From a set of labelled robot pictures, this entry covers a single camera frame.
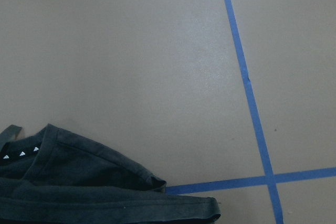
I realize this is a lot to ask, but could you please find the black printed t-shirt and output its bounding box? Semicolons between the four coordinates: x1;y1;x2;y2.
1;124;221;223

